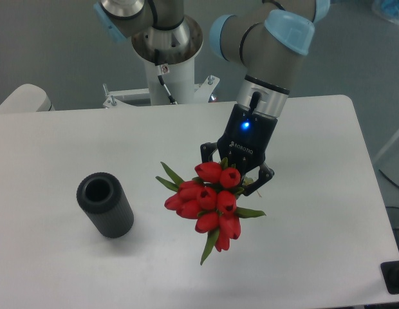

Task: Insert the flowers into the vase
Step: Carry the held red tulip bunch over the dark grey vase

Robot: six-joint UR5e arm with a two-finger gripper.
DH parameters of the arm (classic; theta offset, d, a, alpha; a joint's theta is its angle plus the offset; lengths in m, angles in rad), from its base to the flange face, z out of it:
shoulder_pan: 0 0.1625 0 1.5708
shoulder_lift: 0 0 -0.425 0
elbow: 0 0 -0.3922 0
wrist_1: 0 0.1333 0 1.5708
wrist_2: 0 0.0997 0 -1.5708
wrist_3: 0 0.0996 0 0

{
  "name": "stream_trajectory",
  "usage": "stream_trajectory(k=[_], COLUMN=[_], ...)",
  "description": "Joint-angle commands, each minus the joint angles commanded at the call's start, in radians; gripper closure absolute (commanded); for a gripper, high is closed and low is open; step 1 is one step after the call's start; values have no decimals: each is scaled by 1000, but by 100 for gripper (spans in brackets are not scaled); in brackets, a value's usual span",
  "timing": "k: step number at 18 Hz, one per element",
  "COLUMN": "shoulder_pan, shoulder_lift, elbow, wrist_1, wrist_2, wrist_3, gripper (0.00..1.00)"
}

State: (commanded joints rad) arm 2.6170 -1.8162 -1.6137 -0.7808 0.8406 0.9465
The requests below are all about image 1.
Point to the dark grey ribbed vase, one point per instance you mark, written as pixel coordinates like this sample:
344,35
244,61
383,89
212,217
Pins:
102,198

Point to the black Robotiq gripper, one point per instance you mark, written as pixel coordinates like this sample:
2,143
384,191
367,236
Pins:
244,143

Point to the red tulip bouquet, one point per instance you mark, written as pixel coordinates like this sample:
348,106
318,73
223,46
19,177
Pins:
210,199

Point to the white chair left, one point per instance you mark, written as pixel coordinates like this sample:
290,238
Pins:
27,98

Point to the black box table edge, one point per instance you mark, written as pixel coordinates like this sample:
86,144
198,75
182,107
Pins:
390,271

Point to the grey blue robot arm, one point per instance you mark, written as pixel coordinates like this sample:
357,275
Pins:
270,42

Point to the blue plastic bag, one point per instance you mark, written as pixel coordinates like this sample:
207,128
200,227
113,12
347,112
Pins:
387,9

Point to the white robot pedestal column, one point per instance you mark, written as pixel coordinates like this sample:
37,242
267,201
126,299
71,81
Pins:
167,85

